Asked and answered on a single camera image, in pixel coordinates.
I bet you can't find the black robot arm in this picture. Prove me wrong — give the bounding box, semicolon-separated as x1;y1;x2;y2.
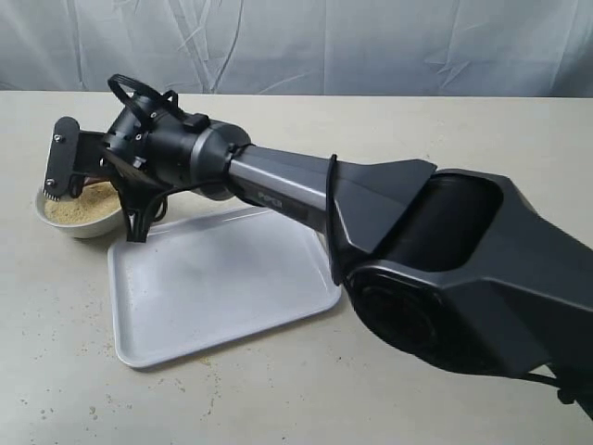
69;105;592;405

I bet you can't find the white rectangular tray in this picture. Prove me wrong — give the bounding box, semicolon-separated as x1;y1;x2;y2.
107;208;341;369

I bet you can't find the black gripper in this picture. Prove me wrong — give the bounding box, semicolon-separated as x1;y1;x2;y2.
71;99;214;245

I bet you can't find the black cable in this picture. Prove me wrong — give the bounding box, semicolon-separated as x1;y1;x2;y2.
107;72;182;129

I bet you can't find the grey backdrop cloth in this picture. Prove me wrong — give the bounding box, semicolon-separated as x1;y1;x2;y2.
1;1;592;97

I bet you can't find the white bowl of grain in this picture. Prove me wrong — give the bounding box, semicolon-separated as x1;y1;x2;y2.
35;182;123;239

